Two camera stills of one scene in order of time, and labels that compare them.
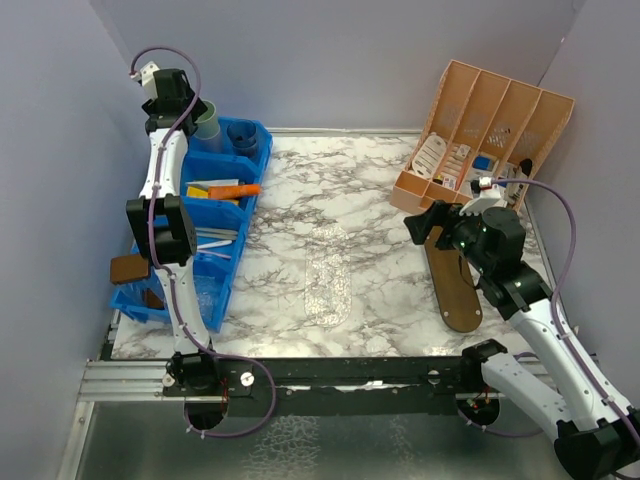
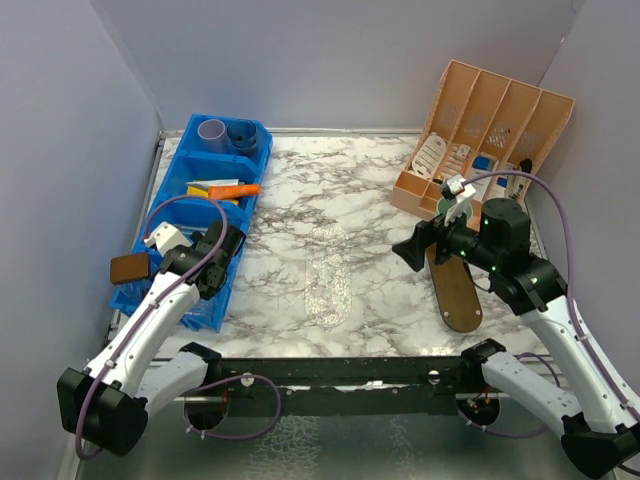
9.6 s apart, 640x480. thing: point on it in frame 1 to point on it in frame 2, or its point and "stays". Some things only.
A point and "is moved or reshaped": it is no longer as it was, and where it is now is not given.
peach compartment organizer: x=481 y=125 stays
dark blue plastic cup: x=242 y=135 stays
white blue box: x=483 y=164 stays
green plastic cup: x=207 y=125 is moved or reshaped
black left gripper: x=151 y=107 to x=197 y=238
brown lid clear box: x=132 y=289 stays
